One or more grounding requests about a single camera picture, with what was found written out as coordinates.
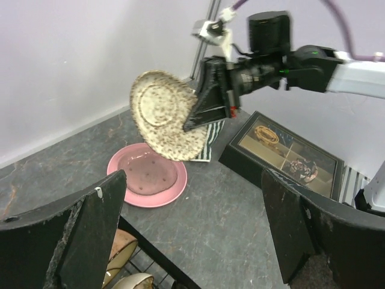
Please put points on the striped towel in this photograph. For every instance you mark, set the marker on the striped towel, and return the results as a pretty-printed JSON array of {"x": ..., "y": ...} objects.
[{"x": 214, "y": 130}]

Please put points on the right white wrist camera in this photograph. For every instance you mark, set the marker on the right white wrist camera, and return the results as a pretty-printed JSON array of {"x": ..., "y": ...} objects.
[{"x": 216, "y": 34}]

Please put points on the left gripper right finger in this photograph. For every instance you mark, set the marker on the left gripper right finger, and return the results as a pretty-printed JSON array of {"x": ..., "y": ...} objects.
[{"x": 304, "y": 223}]

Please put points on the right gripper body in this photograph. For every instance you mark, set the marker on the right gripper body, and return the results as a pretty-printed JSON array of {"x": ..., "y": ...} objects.
[{"x": 242, "y": 77}]

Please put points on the floral rolled tie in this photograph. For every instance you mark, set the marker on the floral rolled tie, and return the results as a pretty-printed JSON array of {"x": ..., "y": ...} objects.
[{"x": 303, "y": 170}]

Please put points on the pink plate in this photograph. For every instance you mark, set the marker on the pink plate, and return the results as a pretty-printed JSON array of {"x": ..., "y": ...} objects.
[{"x": 157, "y": 200}]

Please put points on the black glass-lid display box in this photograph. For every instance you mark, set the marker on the black glass-lid display box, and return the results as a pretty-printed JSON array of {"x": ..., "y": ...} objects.
[{"x": 248, "y": 157}]

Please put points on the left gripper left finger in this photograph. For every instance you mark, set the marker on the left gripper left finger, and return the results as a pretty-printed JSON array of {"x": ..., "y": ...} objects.
[{"x": 66, "y": 243}]

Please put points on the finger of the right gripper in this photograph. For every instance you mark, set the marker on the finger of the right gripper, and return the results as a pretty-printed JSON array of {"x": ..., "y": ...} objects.
[{"x": 210, "y": 107}]

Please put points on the black wire dish rack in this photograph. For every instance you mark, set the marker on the black wire dish rack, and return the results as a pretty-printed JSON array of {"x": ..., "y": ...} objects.
[{"x": 157, "y": 257}]

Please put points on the tan rolled tie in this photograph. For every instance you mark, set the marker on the tan rolled tie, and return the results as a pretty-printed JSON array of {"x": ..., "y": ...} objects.
[{"x": 266, "y": 135}]

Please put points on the brown bowl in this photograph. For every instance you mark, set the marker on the brown bowl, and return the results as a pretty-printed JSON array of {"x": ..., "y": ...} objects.
[{"x": 123, "y": 247}]

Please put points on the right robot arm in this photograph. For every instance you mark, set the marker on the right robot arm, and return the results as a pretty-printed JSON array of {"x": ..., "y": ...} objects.
[{"x": 320, "y": 69}]

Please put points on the patterned small bowl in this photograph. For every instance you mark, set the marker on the patterned small bowl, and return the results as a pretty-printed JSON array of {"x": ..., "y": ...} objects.
[{"x": 135, "y": 281}]

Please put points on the speckled grey plate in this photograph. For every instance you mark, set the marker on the speckled grey plate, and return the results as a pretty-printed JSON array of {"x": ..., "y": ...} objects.
[{"x": 160, "y": 105}]

